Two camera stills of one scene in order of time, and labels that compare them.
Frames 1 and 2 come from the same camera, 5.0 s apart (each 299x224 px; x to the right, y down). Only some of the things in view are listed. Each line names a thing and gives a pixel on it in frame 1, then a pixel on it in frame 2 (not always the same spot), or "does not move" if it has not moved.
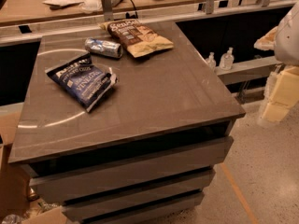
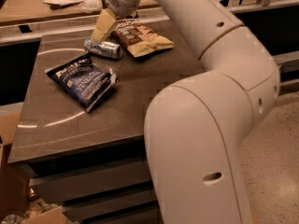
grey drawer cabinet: x=146 y=152 does not move
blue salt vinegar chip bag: x=84 y=82 does not move
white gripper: x=289 y=37 → x=120 y=2
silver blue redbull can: x=106 y=48 does not move
